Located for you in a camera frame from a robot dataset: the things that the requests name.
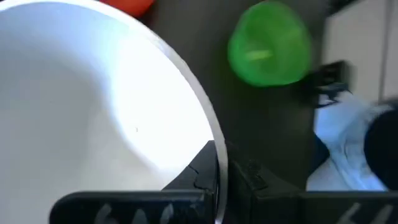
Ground black table mat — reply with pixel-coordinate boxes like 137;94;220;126
136;0;332;192

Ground small green translucent bowl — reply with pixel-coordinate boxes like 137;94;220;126
226;1;313;88

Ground blue and white cloth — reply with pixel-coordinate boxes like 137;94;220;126
305;91;398;192

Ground large white bowl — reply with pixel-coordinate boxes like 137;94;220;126
0;0;229;224

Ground small orange translucent bowl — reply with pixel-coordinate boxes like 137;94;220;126
99;0;156;19

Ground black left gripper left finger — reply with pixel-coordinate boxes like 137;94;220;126
49;139;219;224

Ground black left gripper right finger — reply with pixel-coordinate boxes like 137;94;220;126
228;142;398;224

